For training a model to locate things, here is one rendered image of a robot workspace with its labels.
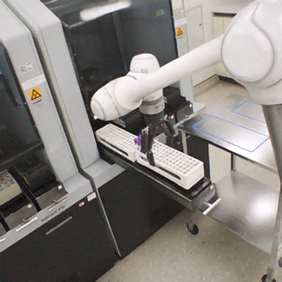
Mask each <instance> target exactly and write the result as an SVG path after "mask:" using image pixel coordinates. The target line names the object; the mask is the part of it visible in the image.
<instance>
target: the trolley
mask: <svg viewBox="0 0 282 282"><path fill-rule="evenodd" d="M177 129H178V134H179V144H180V149H181V153H184V154H186V155H188V153H187V147H186V137H185V133H187V134H189V135H191V136H193V137H196V138H198V139H200V140H202V141H204V142H206V143H208V144H211V145H213V146H215V147H217V148H219V149H222V150H224V151H226V152H228V153H230V158H231V171H230V172H229V173H228V174H227V175H225V176H224V177H223V178H221V180H219V181H218V182H216V183H215V196H214V197H213V198H211V199H210V200H209V201H208V202H207V203H210V204H213V202H214V201H216V200H217V199H218V198H220V199H221V202H220V203H219V204H217V205H216V206H215V207H214V208H213V209H212V210H211V211H209V213H208V214H207V215H208V216H209V217H210V218H212V219H214V220H215V221H216V222H218V223H220V224H221V225H223V226H224V227H226V228H228V229H229V230H230V231H231V232H234V233H235V234H236V235H238V236H240V237H241V238H243V239H244V240H246V241H248V242H249V243H250V244H252V245H254V246H255V247H257V248H259V249H260V250H261V251H264V252H265V253H266V254H268V255H269V256H271V257H270V260H269V267H268V274H264V275H263V276H262V278H261V281H262V282H276V280H275V279H274V277H275V275H274V269H275V266H276V258H277V254H278V251H279V250H280V249H281V248H282V187H281V185H280V191H278V190H276V189H274V188H272V187H270V186H267V185H265V184H264V183H262V182H260V181H258V180H255V179H253V178H251V177H249V176H248V175H246V174H244V173H241V172H239V171H236V170H235V156H237V157H240V158H242V159H244V160H246V161H248V162H250V163H252V164H255V165H256V166H260V167H262V168H264V169H266V170H268V171H270V172H272V173H275V174H277V175H279V174H278V171H277V165H276V161H275V159H274V152H273V148H272V146H271V141H270V139H269V132H268V128H267V125H266V121H265V119H264V115H263V112H262V108H261V104H259V103H257V102H256V101H255V100H254V99H251V98H247V97H245V96H240V95H238V94H234V93H230V94H229V95H227V96H226V97H224V98H222V99H221V100H220V101H218V102H216V103H215V104H212V105H210V106H209V107H207V108H206V109H205V110H203V111H201V112H199V113H198V114H196V115H195V116H194V117H192V118H190V119H189V120H187V121H185V122H184V123H182V124H180V125H178V126H177ZM188 217H189V222H188V223H187V228H188V230H189V232H191V233H192V234H194V235H196V234H197V233H198V232H199V228H198V227H197V226H196V221H194V214H193V211H192V210H190V209H188Z"/></svg>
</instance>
